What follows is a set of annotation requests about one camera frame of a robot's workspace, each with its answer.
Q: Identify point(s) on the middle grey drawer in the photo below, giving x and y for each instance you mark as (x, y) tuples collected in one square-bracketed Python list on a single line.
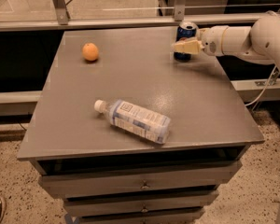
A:
[(139, 203)]

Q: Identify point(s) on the top grey drawer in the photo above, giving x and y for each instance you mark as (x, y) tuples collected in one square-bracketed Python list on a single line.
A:
[(141, 179)]

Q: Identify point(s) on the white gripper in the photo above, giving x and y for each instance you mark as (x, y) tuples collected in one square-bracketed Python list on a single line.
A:
[(212, 41)]

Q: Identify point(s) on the grey drawer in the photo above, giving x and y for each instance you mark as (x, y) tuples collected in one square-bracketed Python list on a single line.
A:
[(151, 217), (141, 179), (139, 203)]

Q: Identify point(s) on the bottom grey drawer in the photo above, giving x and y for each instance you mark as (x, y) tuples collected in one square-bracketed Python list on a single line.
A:
[(151, 217)]

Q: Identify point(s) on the metal railing frame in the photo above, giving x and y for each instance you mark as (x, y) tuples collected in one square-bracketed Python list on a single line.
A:
[(25, 15)]

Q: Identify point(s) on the blue pepsi can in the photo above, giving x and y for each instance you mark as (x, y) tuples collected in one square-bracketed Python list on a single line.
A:
[(185, 29)]

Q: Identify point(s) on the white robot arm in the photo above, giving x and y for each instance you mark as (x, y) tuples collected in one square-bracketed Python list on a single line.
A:
[(253, 196)]

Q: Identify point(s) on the clear plastic water bottle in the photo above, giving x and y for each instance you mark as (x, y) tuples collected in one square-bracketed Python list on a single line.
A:
[(135, 119)]

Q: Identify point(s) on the grey drawer cabinet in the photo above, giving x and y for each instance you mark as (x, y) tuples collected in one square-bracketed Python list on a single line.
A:
[(123, 133)]

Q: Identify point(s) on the orange fruit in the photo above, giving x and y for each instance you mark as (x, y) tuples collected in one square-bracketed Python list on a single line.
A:
[(90, 52)]

